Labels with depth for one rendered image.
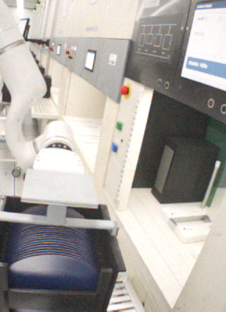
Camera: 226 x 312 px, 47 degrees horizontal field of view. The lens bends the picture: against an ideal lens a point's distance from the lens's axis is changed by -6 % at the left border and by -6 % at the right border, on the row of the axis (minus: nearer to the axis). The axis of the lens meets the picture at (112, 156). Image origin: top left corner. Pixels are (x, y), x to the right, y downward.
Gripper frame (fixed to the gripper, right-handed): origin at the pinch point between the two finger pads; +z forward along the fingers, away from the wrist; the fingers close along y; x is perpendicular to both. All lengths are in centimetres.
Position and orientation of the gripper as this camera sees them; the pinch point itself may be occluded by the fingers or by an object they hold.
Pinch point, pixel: (58, 194)
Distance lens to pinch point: 48.2
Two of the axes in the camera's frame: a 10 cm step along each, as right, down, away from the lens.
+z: 1.8, 4.0, -9.0
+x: 1.9, -9.1, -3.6
